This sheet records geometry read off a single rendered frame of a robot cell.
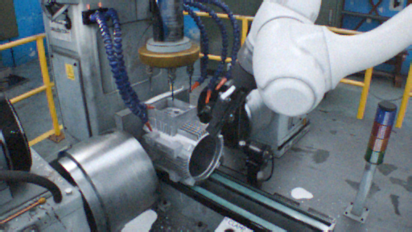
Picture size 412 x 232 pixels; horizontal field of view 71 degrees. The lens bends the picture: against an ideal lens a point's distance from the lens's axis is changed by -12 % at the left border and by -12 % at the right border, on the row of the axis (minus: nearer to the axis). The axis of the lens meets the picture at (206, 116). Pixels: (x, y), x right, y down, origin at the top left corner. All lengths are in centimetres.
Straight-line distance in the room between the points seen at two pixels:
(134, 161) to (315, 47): 51
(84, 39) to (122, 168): 42
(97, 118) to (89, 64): 18
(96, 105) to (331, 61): 78
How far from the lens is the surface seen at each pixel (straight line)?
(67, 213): 68
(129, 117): 100
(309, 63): 46
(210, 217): 102
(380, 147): 103
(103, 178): 76
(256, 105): 115
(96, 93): 105
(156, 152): 101
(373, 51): 52
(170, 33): 90
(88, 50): 101
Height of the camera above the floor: 157
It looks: 26 degrees down
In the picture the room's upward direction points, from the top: straight up
